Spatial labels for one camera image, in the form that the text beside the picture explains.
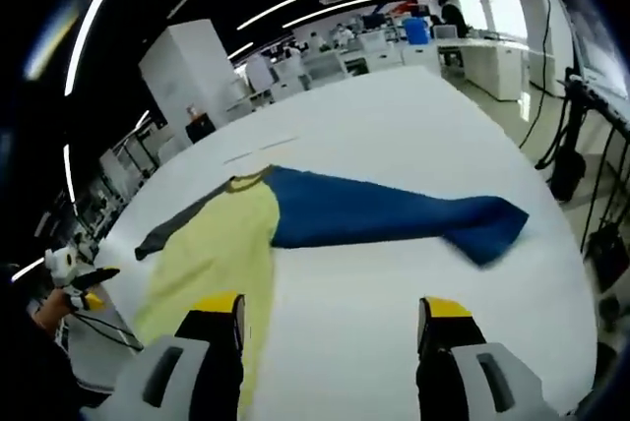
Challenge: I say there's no person's left hand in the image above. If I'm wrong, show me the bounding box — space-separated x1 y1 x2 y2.
32 287 76 331

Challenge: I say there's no person's dark top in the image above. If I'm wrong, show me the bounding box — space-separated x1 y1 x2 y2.
0 322 85 421

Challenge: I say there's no long white counter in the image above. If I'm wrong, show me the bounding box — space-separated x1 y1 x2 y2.
435 36 531 102

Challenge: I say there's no white rolling cabinet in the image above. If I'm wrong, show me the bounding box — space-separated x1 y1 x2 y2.
245 54 275 95

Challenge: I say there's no blue barrel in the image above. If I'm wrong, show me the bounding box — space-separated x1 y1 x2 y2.
402 16 429 44

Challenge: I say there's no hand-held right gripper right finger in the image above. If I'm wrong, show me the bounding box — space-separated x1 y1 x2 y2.
415 295 545 421

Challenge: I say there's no black box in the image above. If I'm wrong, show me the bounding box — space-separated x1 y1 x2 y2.
185 113 217 146

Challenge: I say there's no white pillar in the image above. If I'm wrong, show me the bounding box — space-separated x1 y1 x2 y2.
138 19 237 145

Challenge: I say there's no black metal stand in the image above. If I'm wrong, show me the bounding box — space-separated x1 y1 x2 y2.
535 66 630 206

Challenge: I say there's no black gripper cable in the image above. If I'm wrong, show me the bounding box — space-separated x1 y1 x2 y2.
68 310 145 352

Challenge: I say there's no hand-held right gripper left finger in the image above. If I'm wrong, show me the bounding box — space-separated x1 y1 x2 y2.
115 291 246 421

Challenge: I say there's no yellow blue grey garment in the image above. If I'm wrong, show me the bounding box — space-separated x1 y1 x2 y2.
133 163 531 421

